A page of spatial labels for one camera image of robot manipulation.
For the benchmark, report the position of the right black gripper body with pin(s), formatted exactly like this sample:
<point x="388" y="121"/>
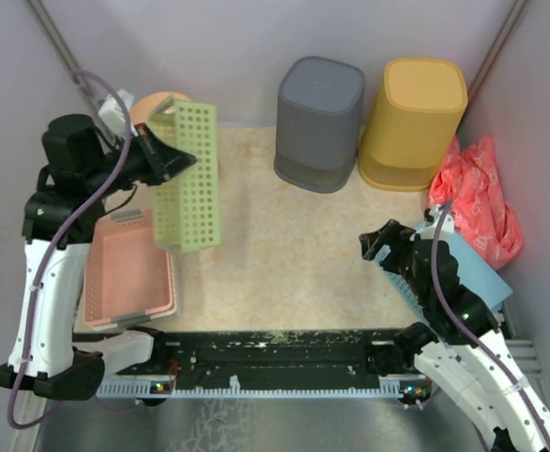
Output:
<point x="398" y="260"/>

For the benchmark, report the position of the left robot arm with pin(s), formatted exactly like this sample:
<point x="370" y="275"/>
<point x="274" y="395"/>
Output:
<point x="59" y="225"/>

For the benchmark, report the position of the red plastic bag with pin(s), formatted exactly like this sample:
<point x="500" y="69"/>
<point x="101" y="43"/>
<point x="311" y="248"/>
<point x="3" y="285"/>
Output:
<point x="470" y="178"/>

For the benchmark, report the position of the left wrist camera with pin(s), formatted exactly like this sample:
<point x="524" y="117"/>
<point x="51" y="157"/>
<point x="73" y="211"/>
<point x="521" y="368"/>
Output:
<point x="111" y="114"/>

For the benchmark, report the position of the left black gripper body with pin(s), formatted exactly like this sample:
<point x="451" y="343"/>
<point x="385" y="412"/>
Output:
<point x="130" y="169"/>

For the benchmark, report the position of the yellow mesh bin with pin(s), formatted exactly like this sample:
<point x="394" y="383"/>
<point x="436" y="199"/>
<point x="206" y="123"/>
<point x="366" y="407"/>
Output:
<point x="416" y="113"/>

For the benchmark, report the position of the pink plastic basket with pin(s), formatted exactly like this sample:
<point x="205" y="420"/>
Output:
<point x="128" y="278"/>

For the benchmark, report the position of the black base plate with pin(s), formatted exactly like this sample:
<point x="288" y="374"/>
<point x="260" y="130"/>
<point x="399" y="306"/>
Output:
<point x="278" y="360"/>

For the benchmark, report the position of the orange capybara bucket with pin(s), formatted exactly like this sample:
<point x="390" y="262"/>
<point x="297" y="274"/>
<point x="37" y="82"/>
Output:
<point x="144" y="108"/>

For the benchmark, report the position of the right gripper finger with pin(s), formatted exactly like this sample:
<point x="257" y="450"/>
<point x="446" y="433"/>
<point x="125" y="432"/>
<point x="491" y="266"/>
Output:
<point x="391" y="227"/>
<point x="371" y="244"/>

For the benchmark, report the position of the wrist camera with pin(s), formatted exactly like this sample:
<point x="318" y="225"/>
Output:
<point x="437" y="220"/>
<point x="111" y="114"/>

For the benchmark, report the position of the green plastic basket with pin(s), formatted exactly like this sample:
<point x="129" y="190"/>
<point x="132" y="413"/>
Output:
<point x="186" y="210"/>

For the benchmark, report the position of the blue plastic basket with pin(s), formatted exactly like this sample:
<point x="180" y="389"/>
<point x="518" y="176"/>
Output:
<point x="473" y="272"/>

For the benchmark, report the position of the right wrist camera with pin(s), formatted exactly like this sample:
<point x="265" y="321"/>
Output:
<point x="437" y="220"/>

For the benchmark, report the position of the grey mesh bin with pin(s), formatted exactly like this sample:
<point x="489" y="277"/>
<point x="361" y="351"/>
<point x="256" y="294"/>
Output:
<point x="319" y="109"/>

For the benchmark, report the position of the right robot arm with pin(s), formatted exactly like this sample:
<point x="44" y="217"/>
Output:
<point x="457" y="342"/>

